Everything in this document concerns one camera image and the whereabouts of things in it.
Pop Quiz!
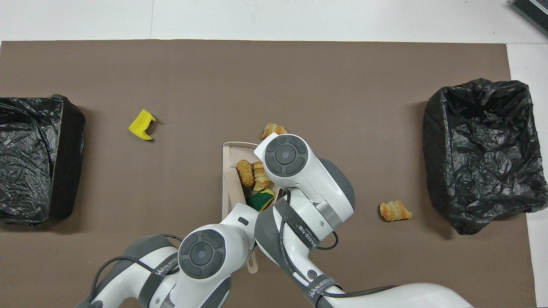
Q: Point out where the golden croissant piece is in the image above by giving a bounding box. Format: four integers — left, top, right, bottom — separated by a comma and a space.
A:
252, 161, 274, 192
262, 123, 288, 141
379, 200, 413, 222

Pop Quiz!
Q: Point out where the brown bread roll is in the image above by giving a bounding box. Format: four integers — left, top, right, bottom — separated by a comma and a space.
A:
236, 160, 255, 188

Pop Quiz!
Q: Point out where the beige plastic dustpan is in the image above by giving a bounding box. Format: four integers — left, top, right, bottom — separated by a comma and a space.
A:
222, 142, 283, 219

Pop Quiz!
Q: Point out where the green and yellow sponge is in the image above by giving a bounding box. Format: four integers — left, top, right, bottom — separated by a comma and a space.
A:
245, 189, 276, 213

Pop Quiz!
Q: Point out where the beige hand brush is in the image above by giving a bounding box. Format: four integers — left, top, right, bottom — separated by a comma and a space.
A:
224, 167, 259, 274

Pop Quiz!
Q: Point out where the yellow sponge piece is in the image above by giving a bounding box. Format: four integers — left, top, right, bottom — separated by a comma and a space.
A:
128, 109, 156, 141

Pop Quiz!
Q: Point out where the black bag lined bin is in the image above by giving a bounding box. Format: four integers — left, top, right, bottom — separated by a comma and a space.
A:
0, 94, 85, 225
423, 78, 548, 235

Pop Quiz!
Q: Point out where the brown paper table mat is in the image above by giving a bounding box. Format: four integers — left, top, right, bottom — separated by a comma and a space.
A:
0, 40, 536, 308

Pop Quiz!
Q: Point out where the black ridged device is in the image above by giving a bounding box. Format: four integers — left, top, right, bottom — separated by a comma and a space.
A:
510, 0, 548, 36

